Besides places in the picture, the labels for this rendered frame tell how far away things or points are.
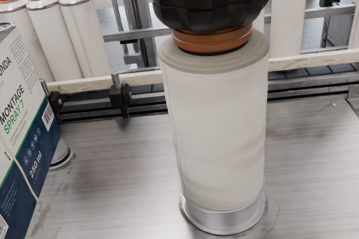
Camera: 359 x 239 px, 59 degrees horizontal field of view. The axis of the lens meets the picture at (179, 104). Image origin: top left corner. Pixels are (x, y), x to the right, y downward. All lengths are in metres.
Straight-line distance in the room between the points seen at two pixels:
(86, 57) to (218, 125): 0.36
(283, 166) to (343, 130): 0.11
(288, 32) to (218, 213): 0.33
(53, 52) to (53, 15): 0.06
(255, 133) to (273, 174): 0.14
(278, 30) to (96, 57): 0.30
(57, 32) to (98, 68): 0.08
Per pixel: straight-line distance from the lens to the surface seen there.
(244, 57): 0.22
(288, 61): 0.55
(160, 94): 0.54
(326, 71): 0.59
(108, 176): 0.41
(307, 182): 0.39
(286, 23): 0.54
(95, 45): 0.55
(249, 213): 0.33
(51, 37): 0.56
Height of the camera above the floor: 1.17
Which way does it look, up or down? 34 degrees down
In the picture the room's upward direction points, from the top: 8 degrees counter-clockwise
